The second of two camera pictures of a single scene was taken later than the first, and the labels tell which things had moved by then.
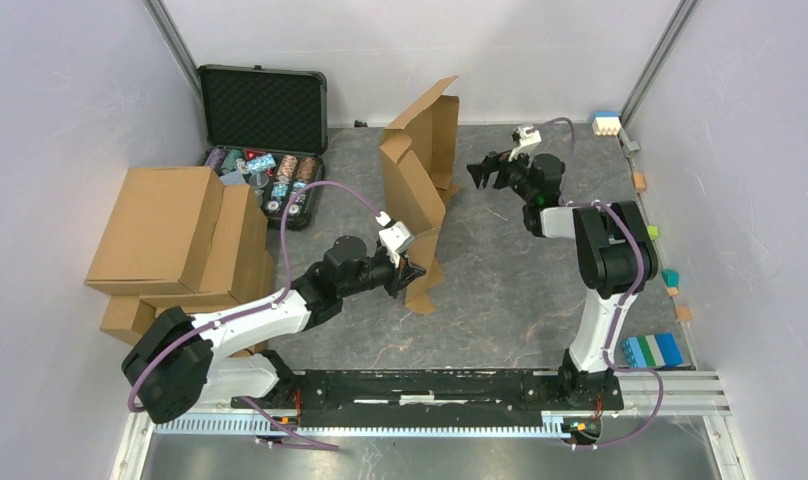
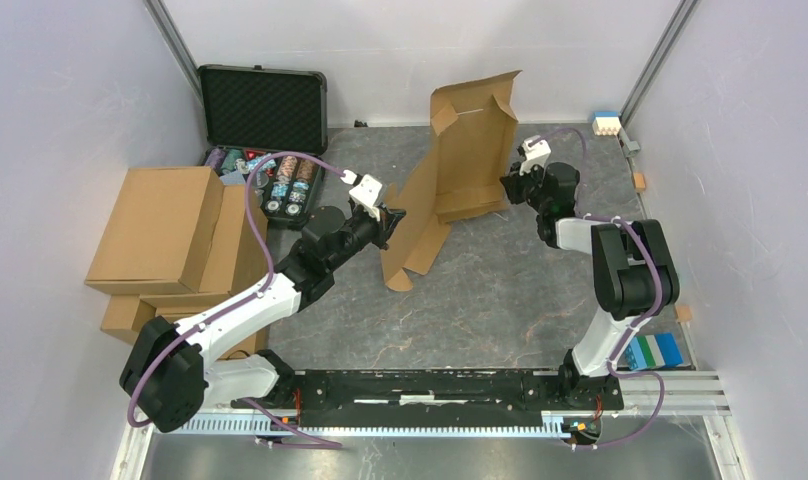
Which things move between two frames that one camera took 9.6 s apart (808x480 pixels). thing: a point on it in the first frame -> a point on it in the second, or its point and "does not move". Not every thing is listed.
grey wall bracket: [630, 147] does not move
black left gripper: [400, 277] -> [385, 227]
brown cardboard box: [418, 155] -> [459, 178]
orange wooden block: [639, 181] does not move
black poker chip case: [266, 127] does not move
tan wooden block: [683, 313] does not move
